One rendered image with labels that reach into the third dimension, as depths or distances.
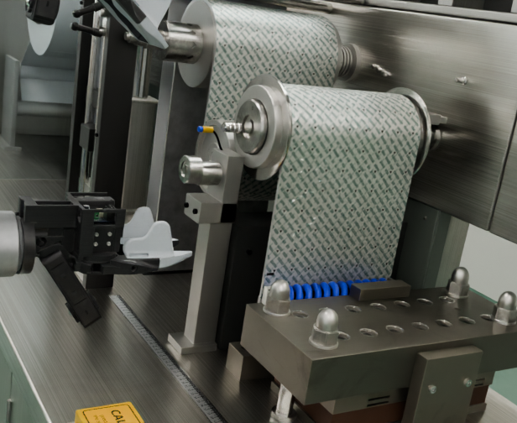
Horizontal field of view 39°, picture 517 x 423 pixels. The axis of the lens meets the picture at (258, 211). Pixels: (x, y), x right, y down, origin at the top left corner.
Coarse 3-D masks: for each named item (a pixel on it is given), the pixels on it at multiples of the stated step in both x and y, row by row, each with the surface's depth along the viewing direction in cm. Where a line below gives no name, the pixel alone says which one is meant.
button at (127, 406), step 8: (88, 408) 87; (96, 408) 87; (104, 408) 88; (112, 408) 88; (120, 408) 88; (128, 408) 89; (80, 416) 85; (88, 416) 86; (96, 416) 86; (104, 416) 86; (112, 416) 86; (120, 416) 87; (128, 416) 87; (136, 416) 87
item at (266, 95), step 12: (252, 96) 102; (264, 96) 99; (276, 96) 98; (276, 108) 97; (276, 120) 97; (276, 132) 97; (420, 132) 110; (264, 144) 99; (276, 144) 98; (252, 156) 102; (264, 156) 99
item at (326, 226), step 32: (288, 192) 100; (320, 192) 103; (352, 192) 106; (384, 192) 109; (288, 224) 102; (320, 224) 105; (352, 224) 108; (384, 224) 111; (288, 256) 104; (320, 256) 106; (352, 256) 110; (384, 256) 113
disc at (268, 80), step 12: (252, 84) 104; (264, 84) 101; (276, 84) 98; (288, 96) 97; (288, 108) 96; (288, 120) 96; (288, 132) 96; (288, 144) 96; (276, 156) 99; (252, 168) 104; (264, 168) 101; (276, 168) 99
